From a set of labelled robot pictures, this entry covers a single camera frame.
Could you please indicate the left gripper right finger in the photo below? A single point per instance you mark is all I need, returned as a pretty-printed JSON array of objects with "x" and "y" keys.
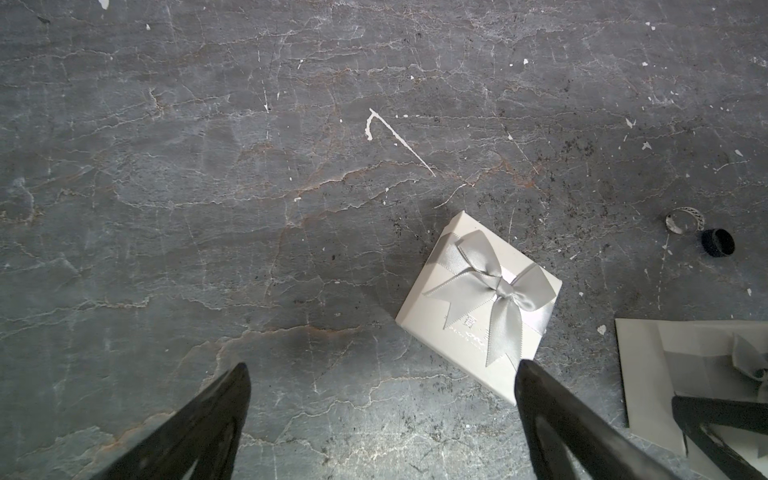
[{"x": 556, "y": 423}]

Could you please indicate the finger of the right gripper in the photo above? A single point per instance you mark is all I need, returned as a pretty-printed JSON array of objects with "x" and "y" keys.
[{"x": 696, "y": 416}]

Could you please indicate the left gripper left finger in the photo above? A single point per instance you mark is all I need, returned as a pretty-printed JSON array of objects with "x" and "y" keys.
[{"x": 199, "y": 442}]

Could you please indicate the white gift box with bow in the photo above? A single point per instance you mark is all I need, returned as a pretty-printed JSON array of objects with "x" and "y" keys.
[{"x": 481, "y": 304}]

